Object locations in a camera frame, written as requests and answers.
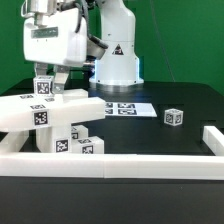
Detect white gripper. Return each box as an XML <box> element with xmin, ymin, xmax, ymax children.
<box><xmin>22</xmin><ymin>6</ymin><xmax>108</xmax><ymax>94</ymax></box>

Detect white tagged cube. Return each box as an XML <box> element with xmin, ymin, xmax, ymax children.
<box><xmin>164</xmin><ymin>108</ymin><xmax>183</xmax><ymax>126</ymax></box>
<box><xmin>33</xmin><ymin>75</ymin><xmax>53</xmax><ymax>95</ymax></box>

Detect white chair back frame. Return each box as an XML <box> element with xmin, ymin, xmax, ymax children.
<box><xmin>0</xmin><ymin>89</ymin><xmax>105</xmax><ymax>132</ymax></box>

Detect white chair seat block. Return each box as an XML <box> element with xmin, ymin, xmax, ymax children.
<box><xmin>36</xmin><ymin>125</ymin><xmax>71</xmax><ymax>153</ymax></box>

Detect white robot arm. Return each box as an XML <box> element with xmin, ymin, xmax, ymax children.
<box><xmin>21</xmin><ymin>0</ymin><xmax>143</xmax><ymax>95</ymax></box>

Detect white tag marker sheet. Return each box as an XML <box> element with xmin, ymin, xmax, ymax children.
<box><xmin>105</xmin><ymin>102</ymin><xmax>157</xmax><ymax>117</ymax></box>

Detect white U-shaped fence frame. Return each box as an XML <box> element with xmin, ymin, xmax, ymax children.
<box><xmin>0</xmin><ymin>126</ymin><xmax>224</xmax><ymax>180</ymax></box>

